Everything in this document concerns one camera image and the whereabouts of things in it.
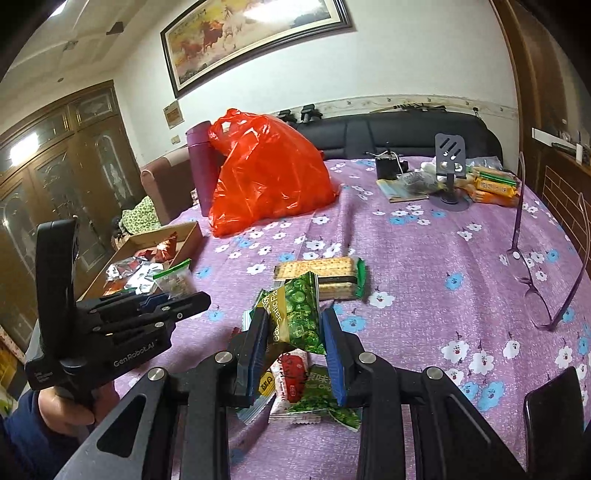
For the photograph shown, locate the black smartphone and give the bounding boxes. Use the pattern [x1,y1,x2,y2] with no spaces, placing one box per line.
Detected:
[523,367,591,480]

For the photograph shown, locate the orange biscuit packet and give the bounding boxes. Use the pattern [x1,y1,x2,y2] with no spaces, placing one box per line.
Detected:
[473,180,520,206]

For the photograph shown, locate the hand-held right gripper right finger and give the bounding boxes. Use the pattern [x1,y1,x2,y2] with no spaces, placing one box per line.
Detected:
[322,308,527,480]

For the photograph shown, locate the grey phone stand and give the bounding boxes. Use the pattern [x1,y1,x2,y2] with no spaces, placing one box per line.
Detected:
[428,133,472,213]

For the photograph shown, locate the green pea snack packet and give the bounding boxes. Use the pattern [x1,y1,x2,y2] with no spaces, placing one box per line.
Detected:
[270,271,326,355]

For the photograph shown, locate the clear zip bag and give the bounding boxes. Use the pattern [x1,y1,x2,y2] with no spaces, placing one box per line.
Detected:
[152,259,197,298]

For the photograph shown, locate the brown cardboard box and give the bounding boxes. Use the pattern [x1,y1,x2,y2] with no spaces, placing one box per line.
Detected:
[76,222,204,303]

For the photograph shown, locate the large cracker packet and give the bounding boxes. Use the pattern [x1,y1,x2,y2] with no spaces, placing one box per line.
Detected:
[272,256,370,302]

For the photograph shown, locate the purple thermos bottle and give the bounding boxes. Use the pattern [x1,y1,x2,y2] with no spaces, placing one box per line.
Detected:
[186,121,223,217]

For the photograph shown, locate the small black box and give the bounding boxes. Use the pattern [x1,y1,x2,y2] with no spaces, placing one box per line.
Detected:
[375,150,409,181]

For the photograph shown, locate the wooden wardrobe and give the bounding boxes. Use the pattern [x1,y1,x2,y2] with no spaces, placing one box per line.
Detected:
[0,79,144,352]

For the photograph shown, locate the black sofa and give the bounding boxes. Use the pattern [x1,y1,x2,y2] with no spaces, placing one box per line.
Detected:
[281,113,503,162]

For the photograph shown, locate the yellow green biscuit packet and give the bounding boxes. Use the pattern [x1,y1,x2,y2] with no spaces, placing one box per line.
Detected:
[471,167,520,188]

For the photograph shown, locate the clear plastic bag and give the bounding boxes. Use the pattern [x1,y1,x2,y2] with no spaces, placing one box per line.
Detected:
[399,171,439,192]

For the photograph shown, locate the orange plastic bag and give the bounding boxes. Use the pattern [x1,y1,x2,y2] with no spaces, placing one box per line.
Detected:
[208,108,340,238]

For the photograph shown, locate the person's left forearm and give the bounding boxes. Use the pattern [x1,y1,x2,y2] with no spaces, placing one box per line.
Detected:
[0,392,95,480]

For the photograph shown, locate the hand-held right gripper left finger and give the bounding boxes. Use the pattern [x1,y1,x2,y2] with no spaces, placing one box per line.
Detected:
[55,307,271,480]

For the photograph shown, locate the person's left hand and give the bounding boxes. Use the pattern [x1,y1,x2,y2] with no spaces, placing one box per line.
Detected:
[38,382,117,437]

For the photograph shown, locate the green leafy snack packet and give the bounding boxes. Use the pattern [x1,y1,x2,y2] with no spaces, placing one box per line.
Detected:
[286,364,362,432]

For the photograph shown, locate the mauve armchair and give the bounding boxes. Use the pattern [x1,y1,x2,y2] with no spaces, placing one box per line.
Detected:
[140,150,204,222]

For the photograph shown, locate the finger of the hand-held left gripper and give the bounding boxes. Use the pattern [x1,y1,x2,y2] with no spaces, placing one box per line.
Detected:
[93,291,212,345]
[76,292,172,323]

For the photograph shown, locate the green floral cloth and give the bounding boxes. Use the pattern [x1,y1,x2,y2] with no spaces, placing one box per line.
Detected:
[119,196,160,234]

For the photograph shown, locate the red triangular snack packet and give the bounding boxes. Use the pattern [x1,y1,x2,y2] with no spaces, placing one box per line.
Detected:
[154,231,180,264]

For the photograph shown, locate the purple eyeglasses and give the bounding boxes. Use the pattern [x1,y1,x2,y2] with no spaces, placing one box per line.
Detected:
[505,151,591,332]

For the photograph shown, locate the silver snack packet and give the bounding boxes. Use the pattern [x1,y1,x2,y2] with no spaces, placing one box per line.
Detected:
[104,258,155,296]

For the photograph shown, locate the red white snack packet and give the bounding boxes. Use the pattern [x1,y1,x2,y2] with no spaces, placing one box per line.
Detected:
[270,350,309,409]

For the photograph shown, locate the small framed wall picture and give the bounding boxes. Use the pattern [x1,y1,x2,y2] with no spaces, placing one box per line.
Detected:
[163,102,184,130]

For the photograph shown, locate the framed horse painting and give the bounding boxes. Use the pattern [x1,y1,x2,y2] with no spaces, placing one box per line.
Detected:
[160,0,354,99]

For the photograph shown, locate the green yellow snack packet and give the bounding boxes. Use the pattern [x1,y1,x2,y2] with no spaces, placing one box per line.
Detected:
[233,288,280,423]

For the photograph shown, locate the purple floral blanket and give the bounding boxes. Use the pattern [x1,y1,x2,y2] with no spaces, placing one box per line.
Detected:
[76,154,591,480]

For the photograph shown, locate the paper booklet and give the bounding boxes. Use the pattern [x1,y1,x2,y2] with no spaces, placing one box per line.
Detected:
[376,178,430,204]

